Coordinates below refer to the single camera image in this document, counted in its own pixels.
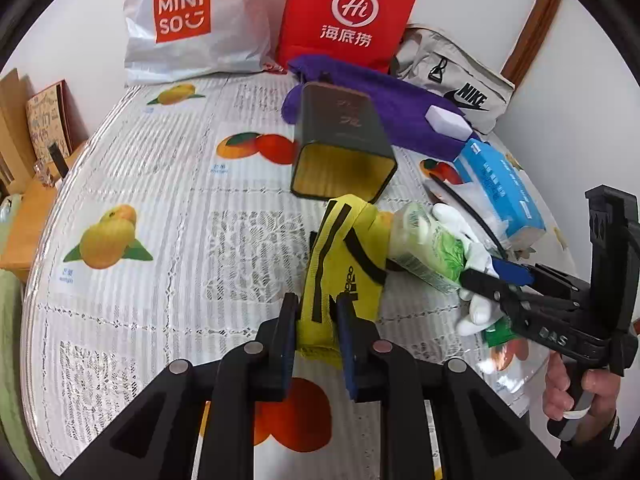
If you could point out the white glove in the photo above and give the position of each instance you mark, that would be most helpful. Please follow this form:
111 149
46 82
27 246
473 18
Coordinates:
480 310

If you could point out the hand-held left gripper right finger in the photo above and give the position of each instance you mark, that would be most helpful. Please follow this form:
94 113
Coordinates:
347 345

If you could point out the beige waist bag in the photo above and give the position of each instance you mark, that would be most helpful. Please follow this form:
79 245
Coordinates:
465 60

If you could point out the purple towel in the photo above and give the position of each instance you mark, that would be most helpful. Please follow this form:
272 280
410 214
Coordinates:
400 105

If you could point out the yellow cloth with black stripes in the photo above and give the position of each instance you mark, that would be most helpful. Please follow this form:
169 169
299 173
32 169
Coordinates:
340 240

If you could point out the small green packet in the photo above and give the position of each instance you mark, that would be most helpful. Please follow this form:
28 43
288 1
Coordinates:
500 335

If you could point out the green cloth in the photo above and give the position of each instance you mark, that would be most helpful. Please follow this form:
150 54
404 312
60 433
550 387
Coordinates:
12 370

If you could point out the dark green tin box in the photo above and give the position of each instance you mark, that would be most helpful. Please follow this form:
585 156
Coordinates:
340 125

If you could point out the red paper bag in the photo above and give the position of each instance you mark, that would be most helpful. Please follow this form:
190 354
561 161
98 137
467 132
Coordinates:
310 20

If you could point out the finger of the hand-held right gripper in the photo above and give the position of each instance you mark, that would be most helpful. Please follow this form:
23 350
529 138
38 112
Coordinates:
492 291
515 272

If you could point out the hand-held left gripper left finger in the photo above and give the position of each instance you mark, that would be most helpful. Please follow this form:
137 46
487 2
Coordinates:
287 340

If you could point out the white plastic shopping bag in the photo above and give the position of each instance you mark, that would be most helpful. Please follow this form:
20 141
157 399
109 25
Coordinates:
225 20

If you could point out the fruit printed tablecloth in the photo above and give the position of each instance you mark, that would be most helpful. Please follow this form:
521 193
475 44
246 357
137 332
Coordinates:
175 170

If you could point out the wooden chair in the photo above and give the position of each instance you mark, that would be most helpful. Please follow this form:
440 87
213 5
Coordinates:
30 220

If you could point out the person's right hand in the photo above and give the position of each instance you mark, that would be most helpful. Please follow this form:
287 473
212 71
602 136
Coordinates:
602 391

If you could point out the white sponge block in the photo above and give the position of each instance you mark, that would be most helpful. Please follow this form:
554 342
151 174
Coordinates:
447 121

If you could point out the clear plastic bag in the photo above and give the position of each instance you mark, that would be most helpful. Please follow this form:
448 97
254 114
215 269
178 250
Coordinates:
475 202

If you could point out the green wet wipe pack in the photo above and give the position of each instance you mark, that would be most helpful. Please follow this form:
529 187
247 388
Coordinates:
430 250

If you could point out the wooden door frame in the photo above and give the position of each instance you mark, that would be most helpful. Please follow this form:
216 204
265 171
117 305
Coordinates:
537 25

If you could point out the blue tissue pack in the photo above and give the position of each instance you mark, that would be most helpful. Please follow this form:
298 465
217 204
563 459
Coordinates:
495 180

